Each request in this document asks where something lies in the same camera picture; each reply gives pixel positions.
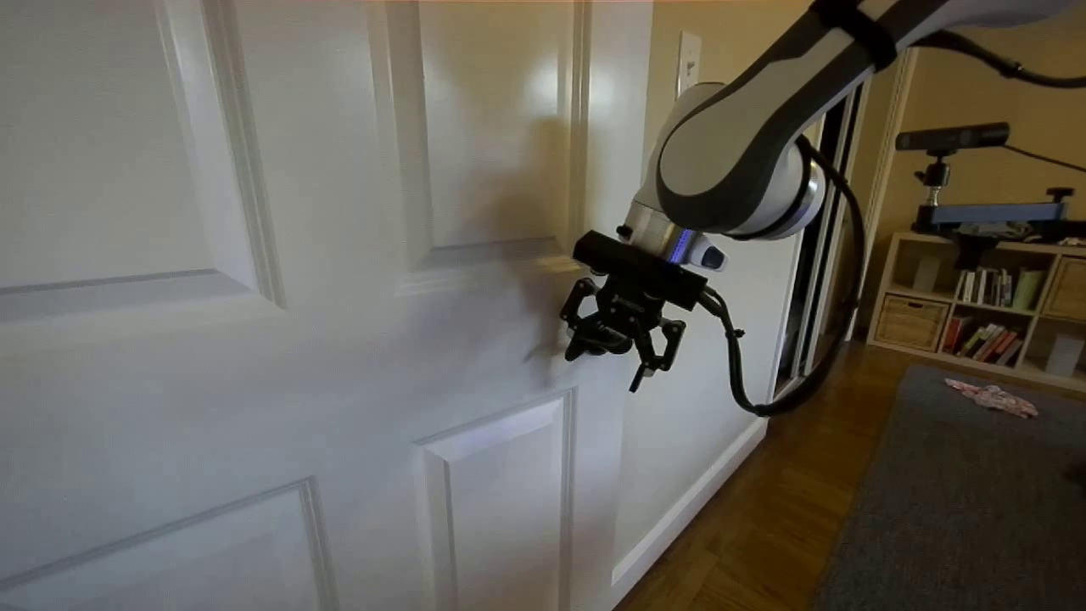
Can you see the row of leaning books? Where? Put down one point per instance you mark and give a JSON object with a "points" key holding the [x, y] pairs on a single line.
{"points": [[980, 341]]}

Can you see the white baseboard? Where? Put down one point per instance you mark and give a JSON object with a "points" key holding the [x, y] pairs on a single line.
{"points": [[691, 504]]}

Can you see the wicker storage basket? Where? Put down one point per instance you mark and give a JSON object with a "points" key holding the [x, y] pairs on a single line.
{"points": [[912, 320]]}

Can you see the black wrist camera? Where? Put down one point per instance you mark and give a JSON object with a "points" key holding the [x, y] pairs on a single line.
{"points": [[634, 260]]}

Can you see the blue clamp bar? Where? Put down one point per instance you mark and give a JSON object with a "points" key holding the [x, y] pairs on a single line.
{"points": [[996, 214]]}

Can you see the white panel door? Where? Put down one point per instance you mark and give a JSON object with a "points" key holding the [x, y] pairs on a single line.
{"points": [[341, 341]]}

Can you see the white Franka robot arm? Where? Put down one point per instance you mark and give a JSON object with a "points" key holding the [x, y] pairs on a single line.
{"points": [[734, 159]]}

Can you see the row of upright books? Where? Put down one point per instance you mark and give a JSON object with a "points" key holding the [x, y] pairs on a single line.
{"points": [[998, 285]]}

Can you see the dark closet door frame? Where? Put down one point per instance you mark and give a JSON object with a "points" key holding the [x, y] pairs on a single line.
{"points": [[816, 225]]}

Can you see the grey floor rug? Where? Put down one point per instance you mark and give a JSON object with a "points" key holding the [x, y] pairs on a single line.
{"points": [[973, 509]]}

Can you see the black camera on stand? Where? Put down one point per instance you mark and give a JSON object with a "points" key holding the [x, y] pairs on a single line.
{"points": [[950, 138]]}

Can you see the pink white cloth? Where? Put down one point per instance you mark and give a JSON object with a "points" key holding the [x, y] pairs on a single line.
{"points": [[992, 400]]}

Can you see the wooden cube bookshelf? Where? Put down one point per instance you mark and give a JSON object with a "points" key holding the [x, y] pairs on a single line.
{"points": [[986, 341]]}

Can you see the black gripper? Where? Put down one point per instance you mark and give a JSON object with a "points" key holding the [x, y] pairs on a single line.
{"points": [[634, 310]]}

